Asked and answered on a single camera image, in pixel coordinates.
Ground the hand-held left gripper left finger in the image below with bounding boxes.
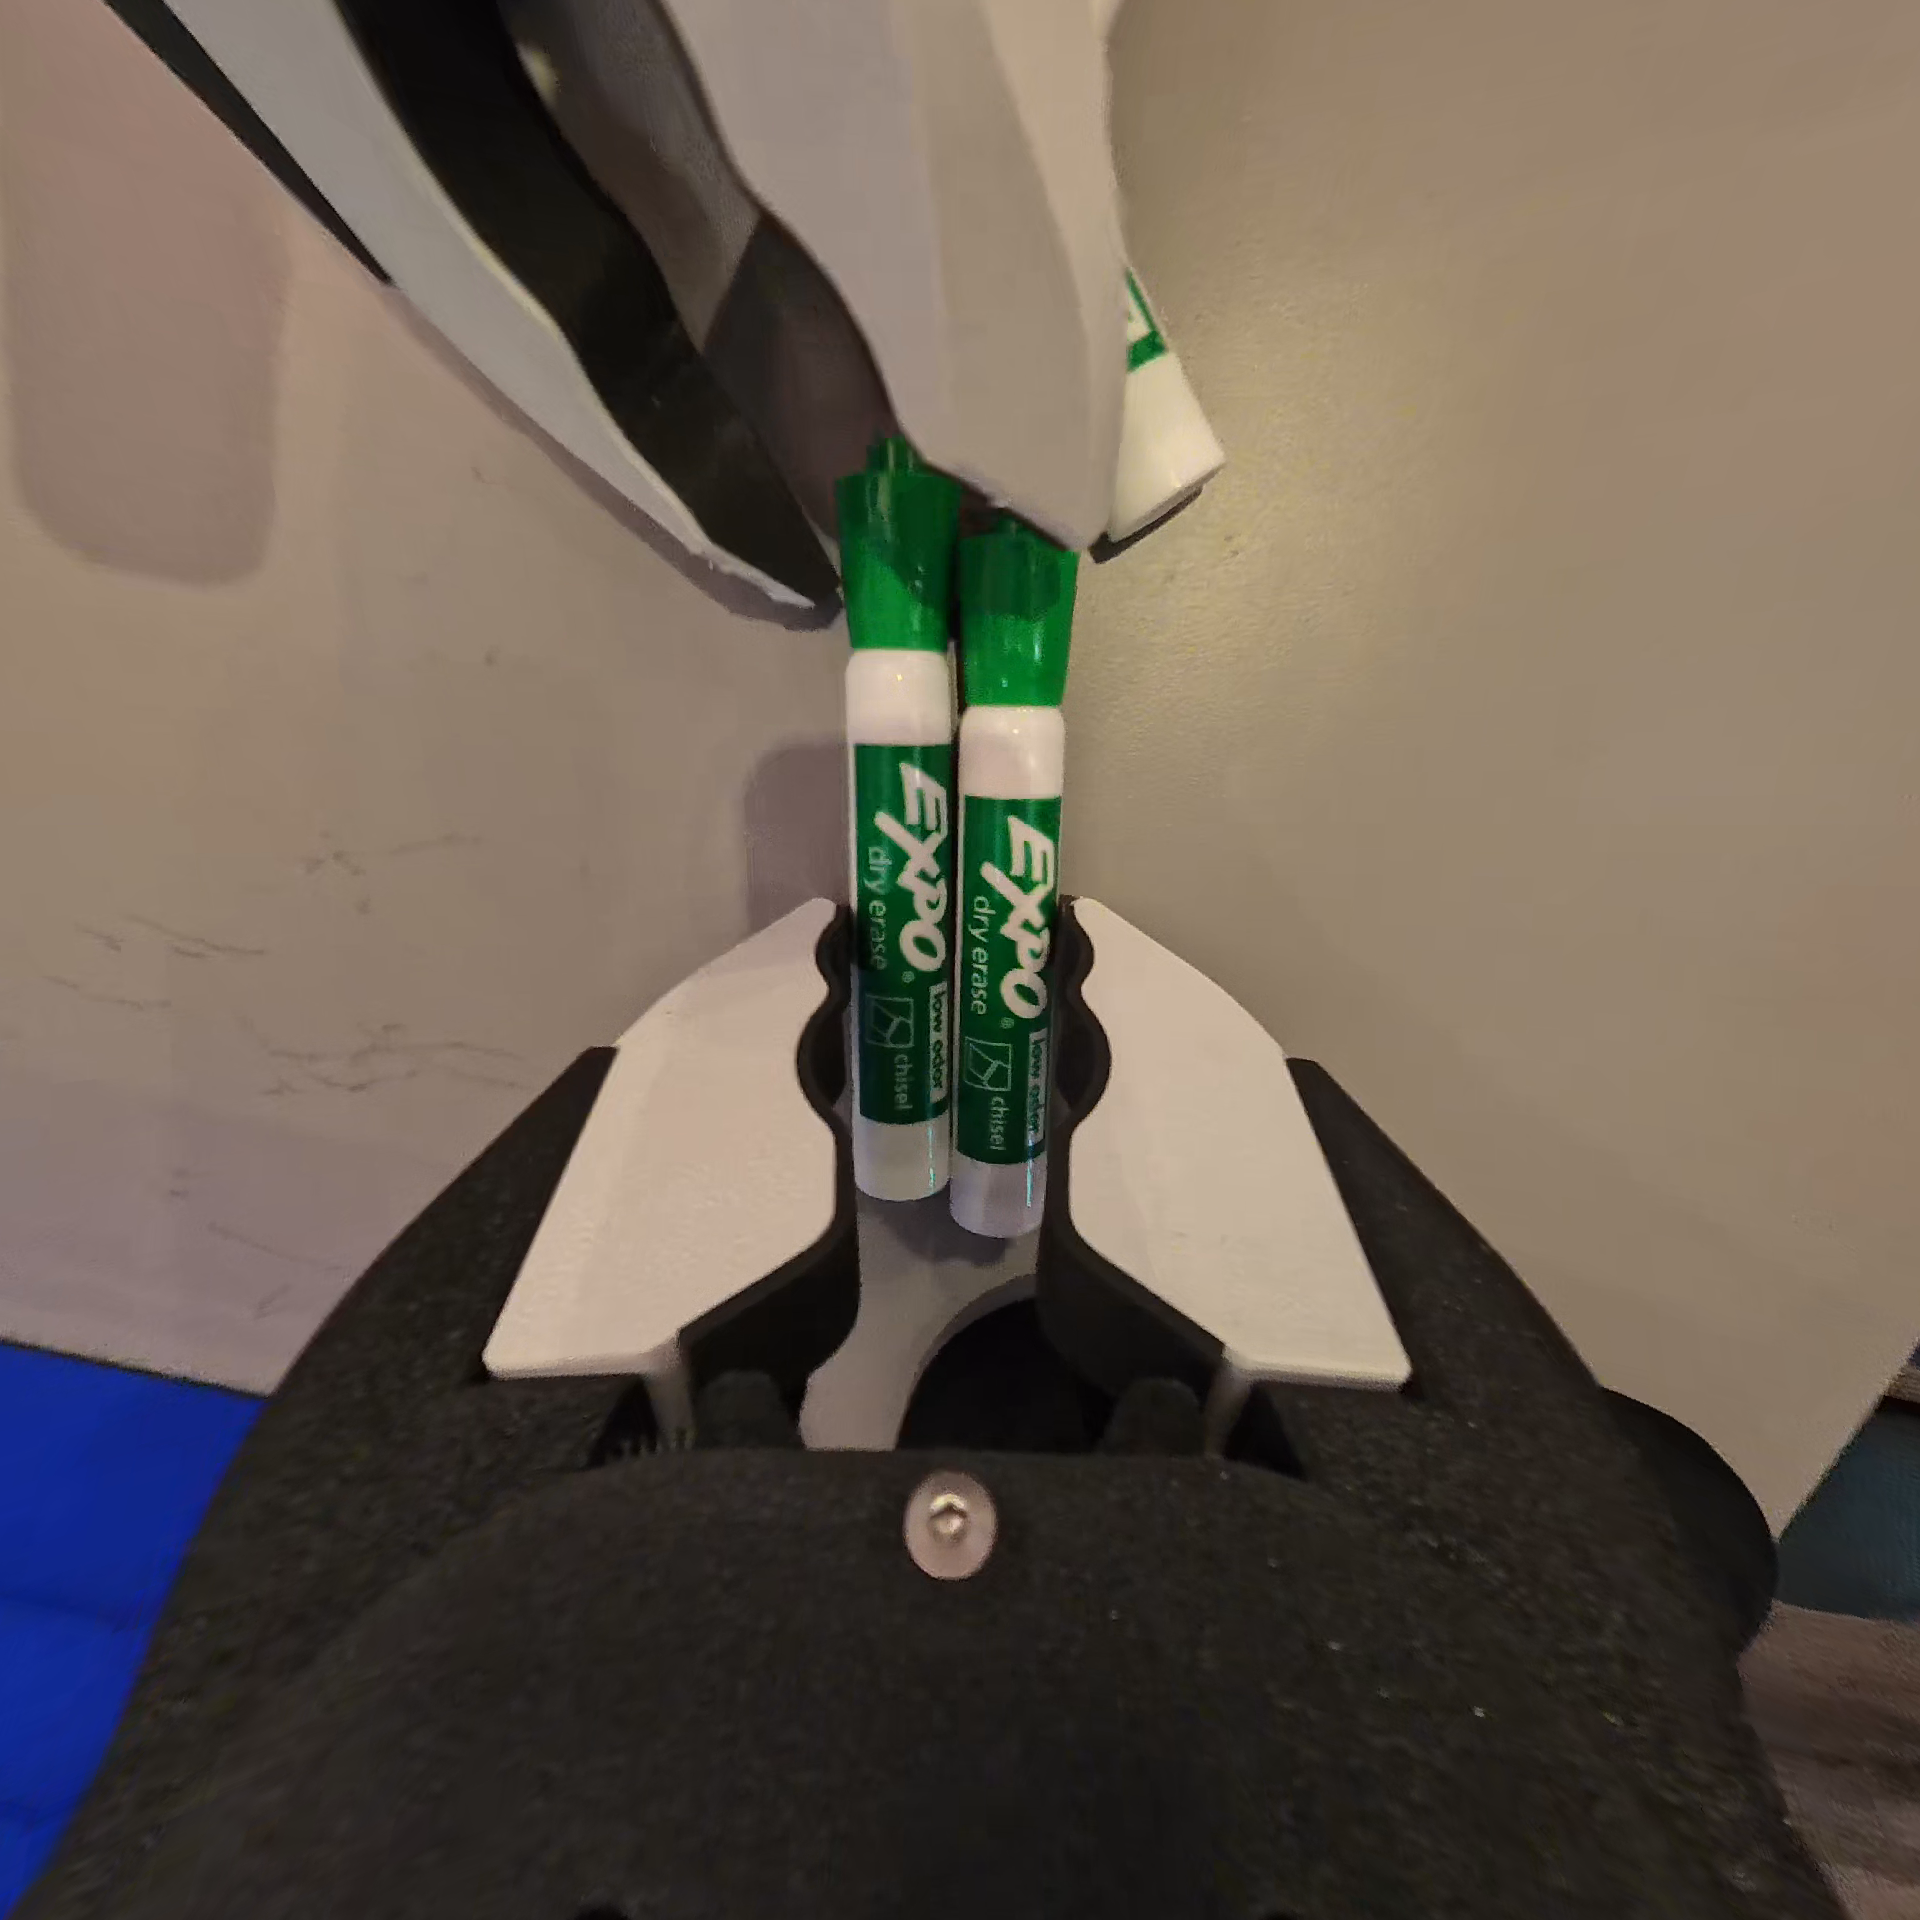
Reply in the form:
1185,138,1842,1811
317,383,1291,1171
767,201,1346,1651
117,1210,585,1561
480,897,864,1378

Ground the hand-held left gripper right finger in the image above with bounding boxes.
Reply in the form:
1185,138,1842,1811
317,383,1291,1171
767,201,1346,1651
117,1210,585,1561
1035,897,1414,1393

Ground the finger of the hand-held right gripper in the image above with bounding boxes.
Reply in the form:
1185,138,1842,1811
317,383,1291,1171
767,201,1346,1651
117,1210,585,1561
103,0,843,618
659,0,1142,554

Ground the green dry-erase marker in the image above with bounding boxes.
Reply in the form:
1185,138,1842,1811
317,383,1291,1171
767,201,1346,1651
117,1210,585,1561
837,434,961,1205
1100,259,1225,548
949,517,1082,1238

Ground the blue plastic bin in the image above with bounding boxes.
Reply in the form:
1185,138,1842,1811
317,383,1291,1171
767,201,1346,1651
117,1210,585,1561
0,1339,262,1823

